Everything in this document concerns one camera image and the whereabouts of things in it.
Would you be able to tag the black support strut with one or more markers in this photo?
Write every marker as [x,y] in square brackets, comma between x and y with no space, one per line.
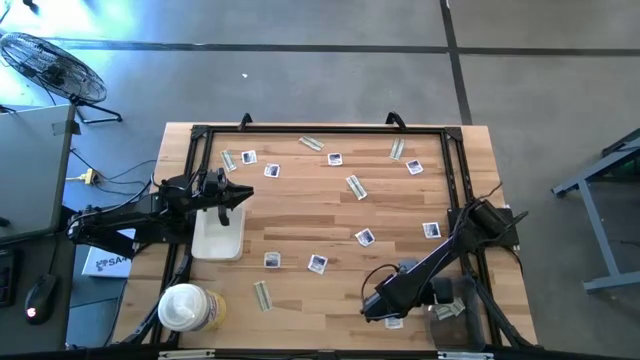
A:
[110,248]

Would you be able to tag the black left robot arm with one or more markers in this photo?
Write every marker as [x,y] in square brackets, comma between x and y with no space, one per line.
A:
[130,217]

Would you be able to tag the black keyboard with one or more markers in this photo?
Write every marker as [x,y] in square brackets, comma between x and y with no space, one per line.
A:
[6,277]

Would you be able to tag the black computer mouse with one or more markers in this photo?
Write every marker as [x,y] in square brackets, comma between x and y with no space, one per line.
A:
[42,295]

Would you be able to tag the silver metal bracket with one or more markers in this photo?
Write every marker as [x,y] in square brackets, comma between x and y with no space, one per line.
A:
[466,355]
[186,354]

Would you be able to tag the black rig beam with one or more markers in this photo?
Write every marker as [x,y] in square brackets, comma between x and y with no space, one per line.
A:
[300,356]

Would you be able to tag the dark translucent plastic bin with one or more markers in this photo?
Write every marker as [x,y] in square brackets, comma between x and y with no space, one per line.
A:
[455,335]

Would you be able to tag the yellow power plug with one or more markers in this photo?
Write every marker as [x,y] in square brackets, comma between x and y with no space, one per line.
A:
[90,176]

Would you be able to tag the white blue wipe packet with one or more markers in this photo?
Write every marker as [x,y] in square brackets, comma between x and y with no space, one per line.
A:
[272,259]
[249,157]
[394,324]
[272,170]
[414,167]
[365,237]
[317,264]
[431,230]
[335,159]

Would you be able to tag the white printed cardboard box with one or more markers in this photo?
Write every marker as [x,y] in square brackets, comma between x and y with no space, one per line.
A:
[107,262]

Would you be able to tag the black floor fan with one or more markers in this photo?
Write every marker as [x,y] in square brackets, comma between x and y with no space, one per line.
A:
[52,70]

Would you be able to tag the white-lidded yellow wipes canister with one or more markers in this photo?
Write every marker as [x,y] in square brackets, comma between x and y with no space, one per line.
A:
[185,306]

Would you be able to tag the white plastic bin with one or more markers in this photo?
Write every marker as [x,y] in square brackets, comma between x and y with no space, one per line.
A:
[215,245]

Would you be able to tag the dark grey desk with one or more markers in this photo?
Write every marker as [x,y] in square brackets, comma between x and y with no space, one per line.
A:
[67,280]

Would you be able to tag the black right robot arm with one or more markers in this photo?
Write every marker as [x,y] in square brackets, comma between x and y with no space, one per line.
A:
[420,275]

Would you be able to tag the grey tape piece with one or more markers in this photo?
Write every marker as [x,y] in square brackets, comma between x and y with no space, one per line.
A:
[66,128]

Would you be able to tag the grey metal table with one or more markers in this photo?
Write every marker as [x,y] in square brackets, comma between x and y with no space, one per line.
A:
[607,284]

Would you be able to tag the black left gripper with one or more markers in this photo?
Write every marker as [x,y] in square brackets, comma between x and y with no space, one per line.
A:
[212,190]

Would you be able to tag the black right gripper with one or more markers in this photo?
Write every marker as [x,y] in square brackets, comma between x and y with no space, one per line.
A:
[442,291]

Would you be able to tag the black frame clamp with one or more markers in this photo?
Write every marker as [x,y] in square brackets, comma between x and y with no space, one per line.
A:
[245,121]
[395,120]

